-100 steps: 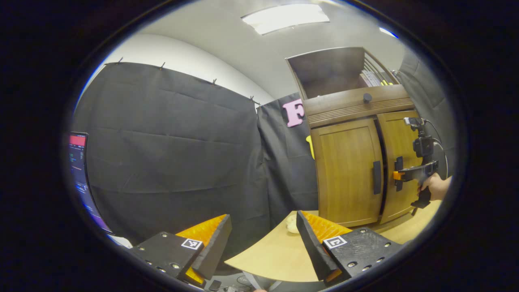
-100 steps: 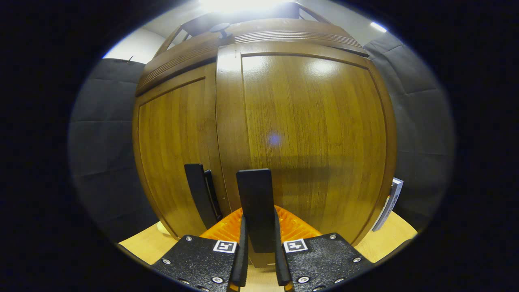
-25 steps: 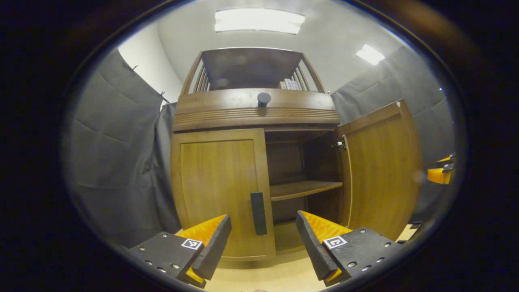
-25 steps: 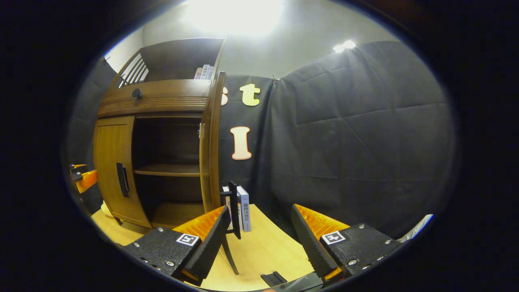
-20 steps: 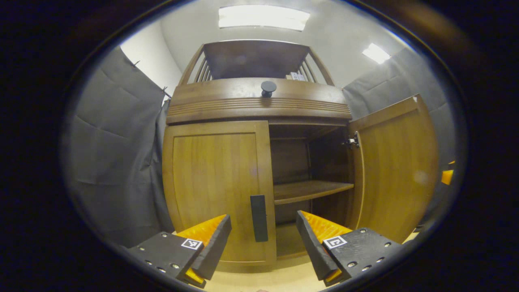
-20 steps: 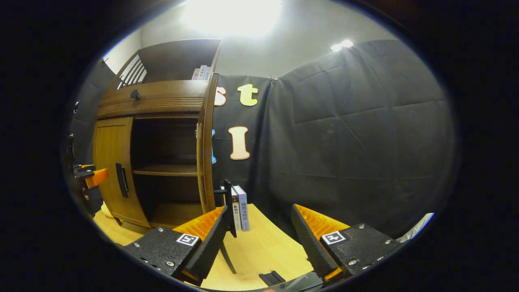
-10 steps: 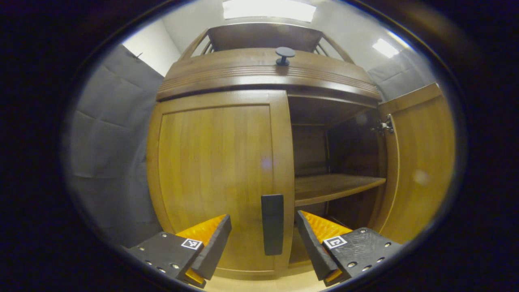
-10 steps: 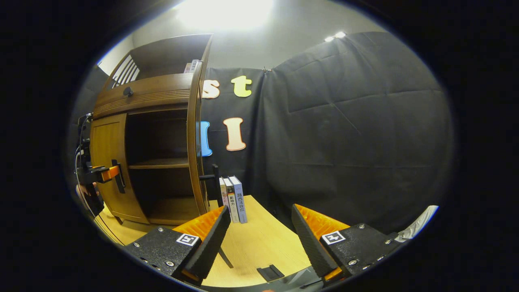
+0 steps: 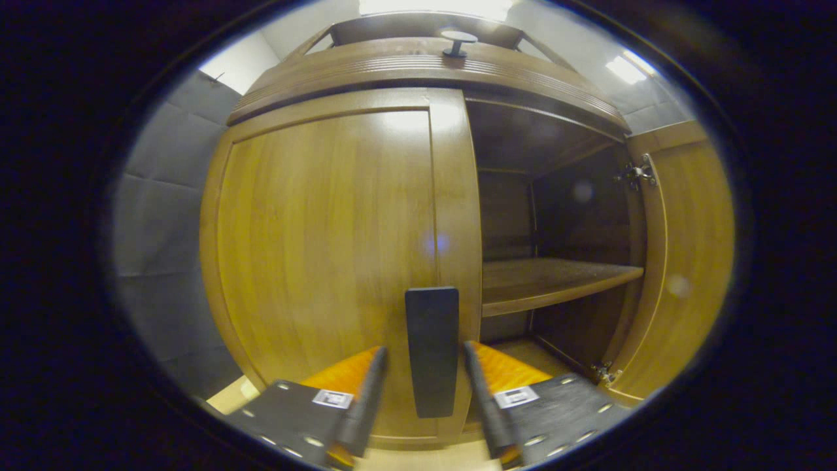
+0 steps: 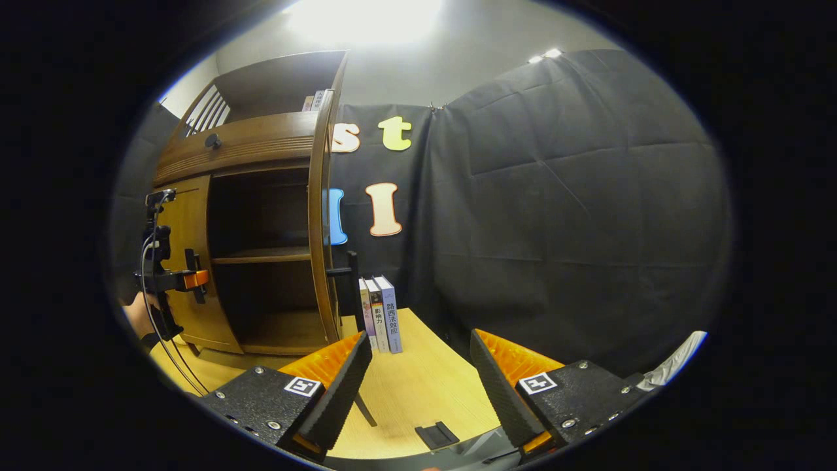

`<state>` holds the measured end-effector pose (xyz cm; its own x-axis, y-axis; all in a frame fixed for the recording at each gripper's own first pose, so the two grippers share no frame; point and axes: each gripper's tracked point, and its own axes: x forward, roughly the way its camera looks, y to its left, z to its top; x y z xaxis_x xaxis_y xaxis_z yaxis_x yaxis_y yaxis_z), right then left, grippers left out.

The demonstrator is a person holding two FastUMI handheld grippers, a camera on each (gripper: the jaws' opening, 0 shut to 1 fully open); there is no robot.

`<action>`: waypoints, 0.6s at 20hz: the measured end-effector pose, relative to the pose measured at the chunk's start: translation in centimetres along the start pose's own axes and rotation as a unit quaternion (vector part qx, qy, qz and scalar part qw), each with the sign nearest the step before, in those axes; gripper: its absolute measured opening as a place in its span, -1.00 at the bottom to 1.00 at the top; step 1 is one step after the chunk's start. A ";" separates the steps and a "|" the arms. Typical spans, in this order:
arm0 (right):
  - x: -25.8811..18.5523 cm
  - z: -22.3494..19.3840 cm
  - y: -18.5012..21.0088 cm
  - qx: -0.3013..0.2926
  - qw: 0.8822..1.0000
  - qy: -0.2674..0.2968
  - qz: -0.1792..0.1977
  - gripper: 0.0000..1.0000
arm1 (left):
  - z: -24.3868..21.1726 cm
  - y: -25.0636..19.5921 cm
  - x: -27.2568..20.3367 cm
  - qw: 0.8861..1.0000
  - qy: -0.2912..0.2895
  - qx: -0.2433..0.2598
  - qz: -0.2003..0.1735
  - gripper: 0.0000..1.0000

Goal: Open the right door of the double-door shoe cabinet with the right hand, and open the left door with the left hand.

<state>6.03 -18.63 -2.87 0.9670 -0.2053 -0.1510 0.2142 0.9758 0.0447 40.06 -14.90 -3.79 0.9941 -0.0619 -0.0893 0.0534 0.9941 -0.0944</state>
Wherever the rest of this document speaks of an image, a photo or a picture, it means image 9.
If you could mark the large ceiling light panel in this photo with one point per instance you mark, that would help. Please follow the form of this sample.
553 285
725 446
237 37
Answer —
435 6

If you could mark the small ceiling light panel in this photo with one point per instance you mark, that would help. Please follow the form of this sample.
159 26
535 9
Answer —
628 67

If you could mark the wooden inner shelf board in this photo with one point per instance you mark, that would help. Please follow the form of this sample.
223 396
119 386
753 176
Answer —
549 278

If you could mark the wooden cabinet door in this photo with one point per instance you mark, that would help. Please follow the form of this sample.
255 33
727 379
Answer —
327 242
693 248

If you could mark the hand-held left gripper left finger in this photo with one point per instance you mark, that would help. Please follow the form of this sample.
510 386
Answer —
366 405

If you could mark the wooden drawer with black knob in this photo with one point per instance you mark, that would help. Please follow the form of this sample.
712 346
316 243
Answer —
392 72

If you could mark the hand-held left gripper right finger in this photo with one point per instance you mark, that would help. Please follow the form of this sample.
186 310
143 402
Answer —
484 405

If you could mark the wooden double-door shoe cabinet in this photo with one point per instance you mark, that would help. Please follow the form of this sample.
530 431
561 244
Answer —
575 216

